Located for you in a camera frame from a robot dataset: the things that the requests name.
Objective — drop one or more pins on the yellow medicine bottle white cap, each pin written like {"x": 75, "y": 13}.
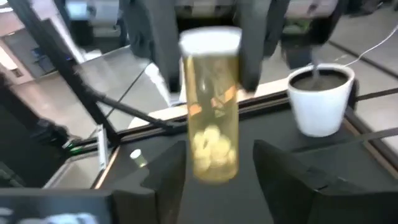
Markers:
{"x": 138, "y": 158}
{"x": 211, "y": 102}

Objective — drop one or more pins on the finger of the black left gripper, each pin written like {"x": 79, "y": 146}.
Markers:
{"x": 255, "y": 46}
{"x": 152, "y": 40}

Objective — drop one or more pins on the black table frame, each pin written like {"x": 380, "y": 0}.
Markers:
{"x": 63, "y": 62}

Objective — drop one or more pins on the black box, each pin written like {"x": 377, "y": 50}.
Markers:
{"x": 297, "y": 56}

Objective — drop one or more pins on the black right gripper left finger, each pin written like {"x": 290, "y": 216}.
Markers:
{"x": 161, "y": 193}

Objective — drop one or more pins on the green plant in white pot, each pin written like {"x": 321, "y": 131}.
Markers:
{"x": 320, "y": 112}

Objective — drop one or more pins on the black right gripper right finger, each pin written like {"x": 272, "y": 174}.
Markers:
{"x": 295, "y": 193}

